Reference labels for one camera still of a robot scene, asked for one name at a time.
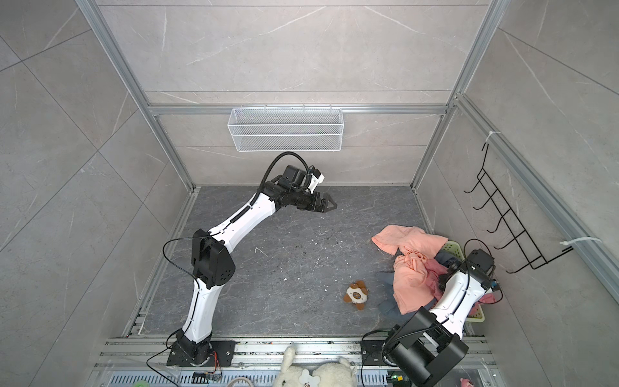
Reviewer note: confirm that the dark pink t-shirt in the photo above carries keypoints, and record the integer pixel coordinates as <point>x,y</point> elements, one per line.
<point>459,290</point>

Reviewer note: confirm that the white plush bunny toy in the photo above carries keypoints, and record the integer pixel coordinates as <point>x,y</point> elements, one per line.
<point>333,374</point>

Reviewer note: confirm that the small brown plush toy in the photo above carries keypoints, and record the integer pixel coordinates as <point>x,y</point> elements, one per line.
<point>357,295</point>

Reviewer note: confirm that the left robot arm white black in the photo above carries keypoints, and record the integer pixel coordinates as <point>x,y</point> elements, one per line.
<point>212,264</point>

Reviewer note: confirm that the white wire mesh basket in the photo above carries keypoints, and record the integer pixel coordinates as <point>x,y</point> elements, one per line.
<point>270,129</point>

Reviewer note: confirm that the grey blue t-shirt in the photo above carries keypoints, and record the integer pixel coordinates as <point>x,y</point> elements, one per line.
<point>387,300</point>

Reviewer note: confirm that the light salmon t-shirt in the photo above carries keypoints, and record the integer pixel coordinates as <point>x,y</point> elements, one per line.
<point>408,240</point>

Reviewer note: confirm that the green plastic basket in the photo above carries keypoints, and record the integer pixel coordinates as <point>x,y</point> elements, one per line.
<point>455,249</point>

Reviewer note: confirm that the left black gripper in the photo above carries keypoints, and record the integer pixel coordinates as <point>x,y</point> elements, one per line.
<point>316,204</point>

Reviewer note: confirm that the black wire hook rack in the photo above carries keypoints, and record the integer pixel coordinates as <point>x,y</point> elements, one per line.
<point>508,220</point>

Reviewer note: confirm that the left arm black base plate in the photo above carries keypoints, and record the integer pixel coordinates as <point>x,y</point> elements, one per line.
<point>188,354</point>

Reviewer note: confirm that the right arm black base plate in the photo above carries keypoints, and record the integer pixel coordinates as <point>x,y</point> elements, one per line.
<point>372,353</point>

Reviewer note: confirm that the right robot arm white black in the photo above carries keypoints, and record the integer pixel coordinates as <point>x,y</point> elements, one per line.
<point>430,344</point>

